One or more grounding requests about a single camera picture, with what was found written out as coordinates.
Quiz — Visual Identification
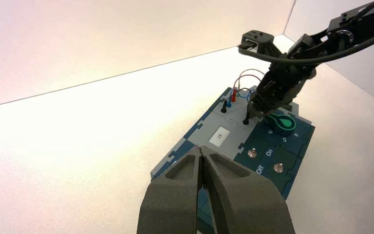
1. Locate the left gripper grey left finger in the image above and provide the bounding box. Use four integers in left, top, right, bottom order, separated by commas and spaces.
137, 145, 204, 234

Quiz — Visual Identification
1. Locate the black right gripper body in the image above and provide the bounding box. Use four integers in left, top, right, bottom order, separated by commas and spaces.
254, 62, 318, 113

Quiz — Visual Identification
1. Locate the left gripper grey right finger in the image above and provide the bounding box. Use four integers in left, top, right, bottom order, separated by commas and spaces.
202, 145, 296, 234

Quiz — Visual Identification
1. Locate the blue wire with plugs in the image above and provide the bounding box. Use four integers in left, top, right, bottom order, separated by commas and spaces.
226, 90, 253, 109

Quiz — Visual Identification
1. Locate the green teardrop rotary knob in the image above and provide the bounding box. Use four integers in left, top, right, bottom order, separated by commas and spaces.
264, 113, 297, 135

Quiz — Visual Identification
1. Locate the blue grey task board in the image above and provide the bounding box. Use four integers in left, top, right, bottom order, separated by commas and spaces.
150, 85, 316, 234

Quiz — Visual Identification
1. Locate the white number label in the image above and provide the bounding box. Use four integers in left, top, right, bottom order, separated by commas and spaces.
208, 126, 231, 148

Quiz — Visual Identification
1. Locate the black wire with plugs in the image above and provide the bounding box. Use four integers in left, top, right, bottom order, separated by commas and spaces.
220, 87, 254, 126

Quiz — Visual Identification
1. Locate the red wire with plugs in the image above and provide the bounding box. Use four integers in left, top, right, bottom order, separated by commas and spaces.
230, 74, 262, 103

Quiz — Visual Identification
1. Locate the grey camera cable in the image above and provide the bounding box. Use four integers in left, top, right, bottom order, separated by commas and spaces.
237, 24, 374, 66

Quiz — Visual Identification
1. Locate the white wire with green plugs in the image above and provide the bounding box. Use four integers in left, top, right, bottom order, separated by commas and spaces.
237, 68, 266, 89

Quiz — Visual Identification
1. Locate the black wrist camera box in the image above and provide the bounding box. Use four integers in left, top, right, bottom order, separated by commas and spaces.
238, 30, 275, 54

